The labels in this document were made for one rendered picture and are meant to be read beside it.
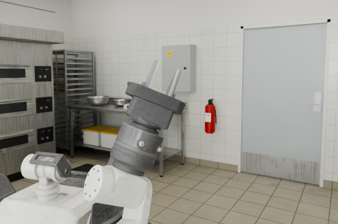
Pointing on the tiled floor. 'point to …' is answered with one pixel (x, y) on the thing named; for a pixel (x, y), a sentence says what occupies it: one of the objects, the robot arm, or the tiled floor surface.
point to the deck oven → (25, 95)
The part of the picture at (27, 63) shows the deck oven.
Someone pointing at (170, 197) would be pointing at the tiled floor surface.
